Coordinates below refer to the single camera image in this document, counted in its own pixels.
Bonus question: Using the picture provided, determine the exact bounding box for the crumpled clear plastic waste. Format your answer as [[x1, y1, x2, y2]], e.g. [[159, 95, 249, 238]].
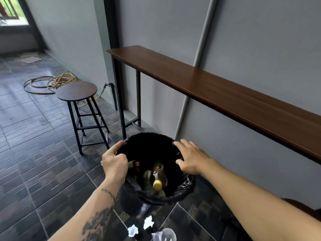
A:
[[143, 170, 154, 191]]

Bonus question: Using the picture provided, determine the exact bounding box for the black round trash bin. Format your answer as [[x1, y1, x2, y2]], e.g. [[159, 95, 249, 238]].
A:
[[120, 184, 186, 219]]

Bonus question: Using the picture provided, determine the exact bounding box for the long wooden console table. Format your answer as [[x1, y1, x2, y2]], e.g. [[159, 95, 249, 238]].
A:
[[106, 45, 321, 165]]

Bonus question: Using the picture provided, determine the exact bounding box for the person's right forearm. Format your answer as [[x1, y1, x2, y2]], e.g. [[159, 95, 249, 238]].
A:
[[200, 159, 321, 241]]

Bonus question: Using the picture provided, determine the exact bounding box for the black garbage bag liner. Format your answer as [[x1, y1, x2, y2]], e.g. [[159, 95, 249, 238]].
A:
[[120, 133, 197, 207]]

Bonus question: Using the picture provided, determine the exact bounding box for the black metal post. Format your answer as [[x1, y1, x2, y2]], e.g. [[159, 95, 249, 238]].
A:
[[103, 0, 120, 111]]

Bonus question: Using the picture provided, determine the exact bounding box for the coiled yellow garden hose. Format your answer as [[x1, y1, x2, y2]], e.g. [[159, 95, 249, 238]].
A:
[[23, 72, 106, 108]]

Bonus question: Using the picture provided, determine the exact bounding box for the yellow cap plastic bottle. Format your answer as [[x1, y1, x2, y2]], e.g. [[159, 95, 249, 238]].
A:
[[150, 161, 168, 191]]

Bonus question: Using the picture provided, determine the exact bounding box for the person's left forearm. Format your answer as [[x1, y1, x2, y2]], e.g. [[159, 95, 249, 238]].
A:
[[47, 182, 126, 241]]

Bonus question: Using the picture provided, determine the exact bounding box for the clear plastic cup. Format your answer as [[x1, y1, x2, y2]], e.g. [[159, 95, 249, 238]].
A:
[[151, 228, 177, 241]]

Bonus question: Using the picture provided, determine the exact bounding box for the person's right hand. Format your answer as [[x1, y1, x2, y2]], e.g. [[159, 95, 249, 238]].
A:
[[173, 139, 217, 176]]

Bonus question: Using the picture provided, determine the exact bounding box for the grey wall pipe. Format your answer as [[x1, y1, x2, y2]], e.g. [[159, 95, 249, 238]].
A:
[[174, 0, 218, 141]]

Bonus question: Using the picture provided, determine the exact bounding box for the black stool wooden seat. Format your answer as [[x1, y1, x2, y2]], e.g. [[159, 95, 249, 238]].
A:
[[55, 81, 111, 155]]

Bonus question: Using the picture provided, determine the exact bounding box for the flat cardboard piece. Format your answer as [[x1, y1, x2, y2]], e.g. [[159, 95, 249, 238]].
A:
[[17, 54, 42, 64]]

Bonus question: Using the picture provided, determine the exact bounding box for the person's left hand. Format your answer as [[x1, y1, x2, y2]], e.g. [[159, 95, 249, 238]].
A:
[[101, 140, 129, 184]]

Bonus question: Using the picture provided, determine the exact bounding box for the dark framed glass door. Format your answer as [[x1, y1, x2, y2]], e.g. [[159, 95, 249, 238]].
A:
[[0, 0, 50, 55]]

